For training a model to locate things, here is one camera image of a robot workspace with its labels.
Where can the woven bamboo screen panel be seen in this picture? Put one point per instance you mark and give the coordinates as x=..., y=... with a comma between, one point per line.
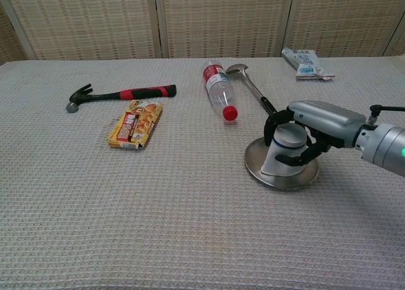
x=397, y=44
x=345, y=17
x=85, y=21
x=224, y=21
x=8, y=40

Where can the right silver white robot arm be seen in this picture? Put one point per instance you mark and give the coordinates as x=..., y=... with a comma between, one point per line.
x=384, y=147

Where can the white paper cup blue stripe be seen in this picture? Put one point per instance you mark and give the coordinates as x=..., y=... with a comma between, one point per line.
x=284, y=147

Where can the black red claw hammer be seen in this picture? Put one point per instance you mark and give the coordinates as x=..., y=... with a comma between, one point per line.
x=126, y=94

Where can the beige waffle tablecloth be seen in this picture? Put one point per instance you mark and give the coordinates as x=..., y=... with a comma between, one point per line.
x=158, y=207

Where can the yellow curry box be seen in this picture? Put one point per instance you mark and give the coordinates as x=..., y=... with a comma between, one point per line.
x=136, y=125

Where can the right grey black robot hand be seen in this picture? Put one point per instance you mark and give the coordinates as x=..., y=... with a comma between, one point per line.
x=326, y=119

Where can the clear plastic bottle red cap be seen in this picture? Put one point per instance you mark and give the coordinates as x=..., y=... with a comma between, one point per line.
x=218, y=87

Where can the white blue snack bag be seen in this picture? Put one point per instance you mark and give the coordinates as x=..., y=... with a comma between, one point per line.
x=305, y=65

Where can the round steel plate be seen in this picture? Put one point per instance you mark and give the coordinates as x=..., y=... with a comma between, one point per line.
x=253, y=163

